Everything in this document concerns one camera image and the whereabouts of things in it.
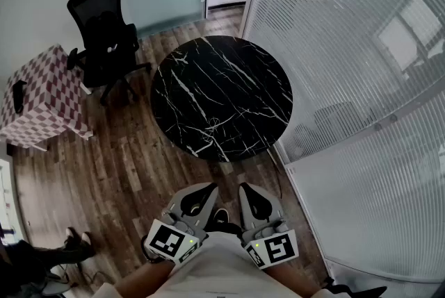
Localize person's black shoe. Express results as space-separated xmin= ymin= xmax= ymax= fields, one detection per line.
xmin=204 ymin=207 xmax=230 ymax=233

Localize black chair base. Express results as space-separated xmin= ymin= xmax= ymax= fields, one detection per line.
xmin=322 ymin=275 xmax=388 ymax=298

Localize person's white shirt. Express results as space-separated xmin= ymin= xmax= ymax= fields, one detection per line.
xmin=90 ymin=231 xmax=335 ymax=298

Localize person's right forearm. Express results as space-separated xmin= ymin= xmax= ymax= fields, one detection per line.
xmin=266 ymin=262 xmax=323 ymax=298

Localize thin black floor cable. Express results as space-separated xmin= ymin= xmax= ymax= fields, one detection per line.
xmin=268 ymin=149 xmax=283 ymax=199

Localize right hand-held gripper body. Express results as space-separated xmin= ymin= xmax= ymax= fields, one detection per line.
xmin=239 ymin=217 xmax=300 ymax=270

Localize thin wire-frame glasses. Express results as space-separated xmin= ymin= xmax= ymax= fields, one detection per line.
xmin=202 ymin=117 xmax=224 ymax=145

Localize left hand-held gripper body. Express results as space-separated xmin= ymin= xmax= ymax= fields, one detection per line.
xmin=143 ymin=209 xmax=210 ymax=267

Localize black wristband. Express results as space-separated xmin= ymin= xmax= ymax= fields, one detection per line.
xmin=140 ymin=235 xmax=165 ymax=265

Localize black mesh office chair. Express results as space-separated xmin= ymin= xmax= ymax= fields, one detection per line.
xmin=66 ymin=0 xmax=153 ymax=107

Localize black strap-shaped object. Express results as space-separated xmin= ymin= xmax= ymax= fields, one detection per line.
xmin=11 ymin=79 xmax=29 ymax=115

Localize person's left forearm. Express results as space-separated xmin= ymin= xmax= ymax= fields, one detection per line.
xmin=113 ymin=256 xmax=176 ymax=298

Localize white desk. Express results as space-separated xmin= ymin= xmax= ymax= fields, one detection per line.
xmin=0 ymin=158 xmax=24 ymax=246

